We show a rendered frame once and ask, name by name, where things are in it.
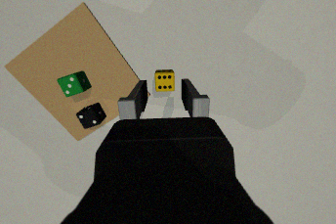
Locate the green die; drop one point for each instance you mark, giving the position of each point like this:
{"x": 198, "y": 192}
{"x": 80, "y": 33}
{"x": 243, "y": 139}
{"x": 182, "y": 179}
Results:
{"x": 74, "y": 83}

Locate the black die with white pips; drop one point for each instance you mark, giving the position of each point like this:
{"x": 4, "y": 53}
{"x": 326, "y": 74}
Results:
{"x": 91, "y": 116}

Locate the yellow die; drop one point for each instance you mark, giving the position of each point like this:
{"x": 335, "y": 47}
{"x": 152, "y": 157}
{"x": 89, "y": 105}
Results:
{"x": 164, "y": 80}

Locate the tan square mat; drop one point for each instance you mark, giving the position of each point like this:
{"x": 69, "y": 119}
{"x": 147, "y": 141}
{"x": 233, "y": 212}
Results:
{"x": 77, "y": 42}

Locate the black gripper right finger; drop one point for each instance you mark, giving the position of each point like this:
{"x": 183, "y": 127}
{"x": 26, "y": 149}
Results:
{"x": 197, "y": 105}

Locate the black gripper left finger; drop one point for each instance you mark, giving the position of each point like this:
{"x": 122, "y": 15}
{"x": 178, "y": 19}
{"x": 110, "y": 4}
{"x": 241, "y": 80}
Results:
{"x": 132, "y": 106}

